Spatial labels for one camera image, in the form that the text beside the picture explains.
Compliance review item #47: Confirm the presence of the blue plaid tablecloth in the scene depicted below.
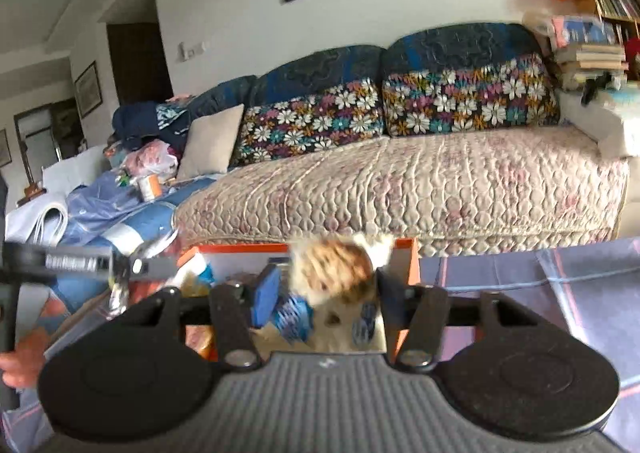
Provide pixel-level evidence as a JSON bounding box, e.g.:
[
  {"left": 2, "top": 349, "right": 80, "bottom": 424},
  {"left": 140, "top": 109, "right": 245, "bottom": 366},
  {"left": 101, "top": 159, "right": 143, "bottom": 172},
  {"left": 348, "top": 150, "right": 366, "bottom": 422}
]
[{"left": 0, "top": 236, "right": 640, "bottom": 453}]

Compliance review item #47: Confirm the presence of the stack of books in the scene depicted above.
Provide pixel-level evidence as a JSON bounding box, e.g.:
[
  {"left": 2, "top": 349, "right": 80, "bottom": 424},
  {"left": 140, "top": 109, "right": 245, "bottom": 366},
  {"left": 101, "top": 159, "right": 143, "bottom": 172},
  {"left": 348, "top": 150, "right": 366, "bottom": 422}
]
[{"left": 549, "top": 15, "right": 628, "bottom": 91}]

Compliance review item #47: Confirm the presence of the pink plastic bag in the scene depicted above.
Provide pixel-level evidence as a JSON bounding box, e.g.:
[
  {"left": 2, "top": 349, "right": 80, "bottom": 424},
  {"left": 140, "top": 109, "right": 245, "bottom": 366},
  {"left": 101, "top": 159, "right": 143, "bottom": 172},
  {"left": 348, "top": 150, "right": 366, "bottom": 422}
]
[{"left": 122, "top": 140, "right": 179, "bottom": 182}]

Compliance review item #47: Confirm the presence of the left floral cushion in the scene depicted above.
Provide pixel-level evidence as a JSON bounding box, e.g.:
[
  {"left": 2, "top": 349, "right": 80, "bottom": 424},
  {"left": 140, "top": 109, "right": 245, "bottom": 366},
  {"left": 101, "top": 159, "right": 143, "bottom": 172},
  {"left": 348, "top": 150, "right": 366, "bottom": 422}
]
[{"left": 232, "top": 78, "right": 384, "bottom": 167}]

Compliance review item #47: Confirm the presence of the beige plain pillow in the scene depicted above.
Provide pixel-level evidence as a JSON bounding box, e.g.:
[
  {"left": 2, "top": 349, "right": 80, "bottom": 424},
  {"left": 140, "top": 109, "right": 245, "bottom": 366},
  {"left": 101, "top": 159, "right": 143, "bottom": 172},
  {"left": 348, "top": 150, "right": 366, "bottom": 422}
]
[{"left": 177, "top": 104, "right": 244, "bottom": 181}]

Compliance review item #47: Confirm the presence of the right floral cushion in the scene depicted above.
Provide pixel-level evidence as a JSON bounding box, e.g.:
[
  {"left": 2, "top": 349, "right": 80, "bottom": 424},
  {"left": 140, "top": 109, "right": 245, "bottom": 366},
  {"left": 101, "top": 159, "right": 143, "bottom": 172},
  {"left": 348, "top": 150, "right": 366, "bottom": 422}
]
[{"left": 382, "top": 53, "right": 560, "bottom": 136}]

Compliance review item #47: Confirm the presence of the person left hand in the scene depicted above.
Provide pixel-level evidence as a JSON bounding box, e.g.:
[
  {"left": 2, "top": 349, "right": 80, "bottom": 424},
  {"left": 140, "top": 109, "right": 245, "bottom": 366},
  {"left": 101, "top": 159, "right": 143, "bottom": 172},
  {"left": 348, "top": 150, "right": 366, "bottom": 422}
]
[{"left": 0, "top": 327, "right": 50, "bottom": 389}]

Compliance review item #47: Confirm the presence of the orange cardboard box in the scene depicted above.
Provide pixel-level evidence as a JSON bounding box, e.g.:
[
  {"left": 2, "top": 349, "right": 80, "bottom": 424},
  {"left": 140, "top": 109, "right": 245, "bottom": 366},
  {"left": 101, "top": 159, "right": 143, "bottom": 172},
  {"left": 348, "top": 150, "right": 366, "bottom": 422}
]
[{"left": 174, "top": 237, "right": 422, "bottom": 364}]

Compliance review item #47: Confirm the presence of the cookie snack packet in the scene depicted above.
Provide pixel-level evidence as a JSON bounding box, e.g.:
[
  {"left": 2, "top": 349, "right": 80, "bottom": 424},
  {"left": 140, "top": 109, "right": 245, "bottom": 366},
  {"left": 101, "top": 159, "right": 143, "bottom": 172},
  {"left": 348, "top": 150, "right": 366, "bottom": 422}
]
[{"left": 288, "top": 233, "right": 395, "bottom": 353}]

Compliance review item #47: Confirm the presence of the blue cloth pile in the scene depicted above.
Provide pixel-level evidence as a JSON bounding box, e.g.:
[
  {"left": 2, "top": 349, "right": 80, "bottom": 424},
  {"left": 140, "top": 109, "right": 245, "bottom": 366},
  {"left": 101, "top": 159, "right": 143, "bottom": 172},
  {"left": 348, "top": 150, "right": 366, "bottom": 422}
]
[{"left": 4, "top": 172, "right": 216, "bottom": 304}]

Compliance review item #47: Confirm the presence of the floral cushion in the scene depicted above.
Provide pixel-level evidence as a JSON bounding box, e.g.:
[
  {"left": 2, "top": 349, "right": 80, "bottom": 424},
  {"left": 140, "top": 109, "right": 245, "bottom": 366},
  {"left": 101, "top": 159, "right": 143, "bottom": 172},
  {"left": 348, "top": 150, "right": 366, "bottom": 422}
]
[
  {"left": 232, "top": 78, "right": 384, "bottom": 167},
  {"left": 382, "top": 53, "right": 560, "bottom": 136}
]

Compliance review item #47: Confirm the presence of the small framed picture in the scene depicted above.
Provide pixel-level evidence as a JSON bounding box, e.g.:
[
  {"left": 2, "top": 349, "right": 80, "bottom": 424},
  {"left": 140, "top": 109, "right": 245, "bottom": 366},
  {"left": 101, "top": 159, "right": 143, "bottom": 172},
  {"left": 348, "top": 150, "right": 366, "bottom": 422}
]
[{"left": 74, "top": 62, "right": 103, "bottom": 119}]

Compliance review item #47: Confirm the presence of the blue sofa with quilt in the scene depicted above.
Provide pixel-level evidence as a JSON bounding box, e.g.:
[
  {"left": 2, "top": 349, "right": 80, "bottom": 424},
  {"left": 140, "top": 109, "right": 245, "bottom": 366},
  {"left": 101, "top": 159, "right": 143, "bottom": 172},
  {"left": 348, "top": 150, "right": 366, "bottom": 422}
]
[{"left": 109, "top": 22, "right": 632, "bottom": 254}]

